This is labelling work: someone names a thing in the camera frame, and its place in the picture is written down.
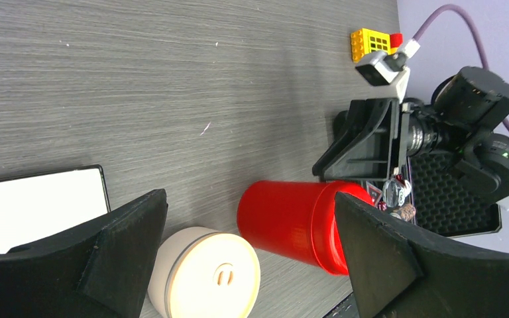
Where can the black poker chip case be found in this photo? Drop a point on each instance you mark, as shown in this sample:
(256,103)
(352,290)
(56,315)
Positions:
(447,197)

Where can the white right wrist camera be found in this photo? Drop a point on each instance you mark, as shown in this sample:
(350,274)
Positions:
(389,71)

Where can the red tall cup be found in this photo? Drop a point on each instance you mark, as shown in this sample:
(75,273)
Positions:
(277,216)

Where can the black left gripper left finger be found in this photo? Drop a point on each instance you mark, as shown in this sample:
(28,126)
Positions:
(100,268)

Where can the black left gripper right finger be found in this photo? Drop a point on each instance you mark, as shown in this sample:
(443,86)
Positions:
(460,280)

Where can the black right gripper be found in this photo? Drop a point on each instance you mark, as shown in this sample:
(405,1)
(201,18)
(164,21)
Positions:
(373,139)

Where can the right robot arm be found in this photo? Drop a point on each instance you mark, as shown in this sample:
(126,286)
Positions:
(473,103)

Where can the steel round lunch container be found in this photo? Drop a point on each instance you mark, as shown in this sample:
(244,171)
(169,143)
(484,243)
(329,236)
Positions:
(168,255)

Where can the red round lid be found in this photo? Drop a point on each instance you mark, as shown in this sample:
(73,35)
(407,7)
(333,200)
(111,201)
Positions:
(325,241)

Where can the yellow tape measure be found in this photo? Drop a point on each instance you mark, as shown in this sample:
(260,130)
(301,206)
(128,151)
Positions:
(365,41)

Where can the white square plate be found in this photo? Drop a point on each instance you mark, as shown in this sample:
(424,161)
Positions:
(36,206)

